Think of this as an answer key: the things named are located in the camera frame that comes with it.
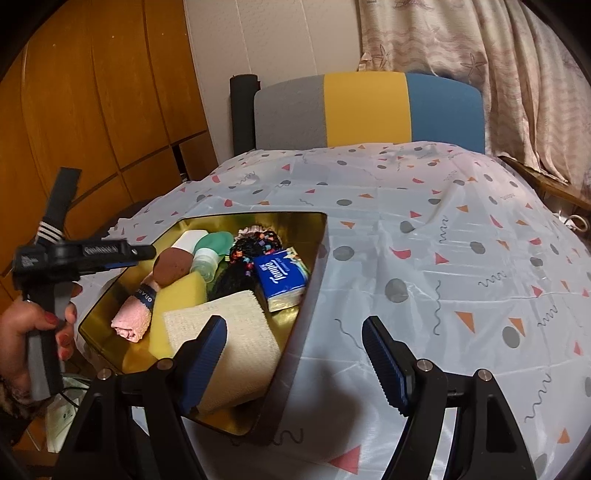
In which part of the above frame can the yellow green sponge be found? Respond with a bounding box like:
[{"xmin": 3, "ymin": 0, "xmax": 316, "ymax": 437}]
[{"xmin": 148, "ymin": 272, "xmax": 207, "ymax": 359}]

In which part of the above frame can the pink towel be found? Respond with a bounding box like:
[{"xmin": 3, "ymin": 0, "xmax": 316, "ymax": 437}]
[{"xmin": 111, "ymin": 273, "xmax": 160, "ymax": 343}]

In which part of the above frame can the brown makeup sponge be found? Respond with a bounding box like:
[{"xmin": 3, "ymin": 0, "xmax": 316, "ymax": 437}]
[{"xmin": 152, "ymin": 247, "xmax": 193, "ymax": 288}]

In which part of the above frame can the green capped small bottle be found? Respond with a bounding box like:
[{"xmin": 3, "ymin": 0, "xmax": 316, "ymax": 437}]
[{"xmin": 190, "ymin": 231, "xmax": 235, "ymax": 283}]

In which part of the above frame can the blue tempo tissue pack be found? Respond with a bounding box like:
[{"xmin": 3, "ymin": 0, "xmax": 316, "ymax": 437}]
[{"xmin": 253, "ymin": 247, "xmax": 310, "ymax": 313}]

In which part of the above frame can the black hair wig piece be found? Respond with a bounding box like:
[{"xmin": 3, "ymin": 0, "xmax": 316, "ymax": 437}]
[{"xmin": 208, "ymin": 231, "xmax": 283, "ymax": 300}]

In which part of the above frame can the person's left hand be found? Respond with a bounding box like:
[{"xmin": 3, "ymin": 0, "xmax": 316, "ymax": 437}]
[{"xmin": 1, "ymin": 296, "xmax": 77, "ymax": 402}]

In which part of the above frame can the gold metal tin tray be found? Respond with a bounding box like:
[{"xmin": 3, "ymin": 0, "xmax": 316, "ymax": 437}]
[{"xmin": 79, "ymin": 212, "xmax": 328, "ymax": 445}]

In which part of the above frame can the patterned plastic tablecloth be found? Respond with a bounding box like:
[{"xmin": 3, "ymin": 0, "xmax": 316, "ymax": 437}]
[{"xmin": 111, "ymin": 142, "xmax": 590, "ymax": 479}]

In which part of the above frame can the patterned scrunchie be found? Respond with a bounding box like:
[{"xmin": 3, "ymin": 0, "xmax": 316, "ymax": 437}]
[{"xmin": 235, "ymin": 225, "xmax": 274, "ymax": 241}]

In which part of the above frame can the wooden cabinet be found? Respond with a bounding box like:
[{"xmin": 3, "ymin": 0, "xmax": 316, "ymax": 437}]
[{"xmin": 1, "ymin": 1, "xmax": 217, "ymax": 305}]

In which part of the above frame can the wooden side table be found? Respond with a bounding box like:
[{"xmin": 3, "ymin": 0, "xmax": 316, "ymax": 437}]
[{"xmin": 499, "ymin": 155, "xmax": 590, "ymax": 212}]

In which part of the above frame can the grey yellow blue chair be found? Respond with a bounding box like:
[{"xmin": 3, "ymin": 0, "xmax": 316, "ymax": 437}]
[{"xmin": 253, "ymin": 72, "xmax": 485, "ymax": 153}]

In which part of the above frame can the pink patterned curtain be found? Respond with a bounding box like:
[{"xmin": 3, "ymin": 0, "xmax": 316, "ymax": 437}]
[{"xmin": 359, "ymin": 1, "xmax": 590, "ymax": 189}]

